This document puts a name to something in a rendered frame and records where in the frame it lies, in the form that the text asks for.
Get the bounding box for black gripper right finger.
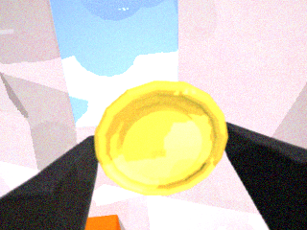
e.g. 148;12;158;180
224;122;307;230

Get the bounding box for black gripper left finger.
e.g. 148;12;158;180
0;135;99;230

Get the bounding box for light blue flat mat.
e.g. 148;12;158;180
50;0;178;127

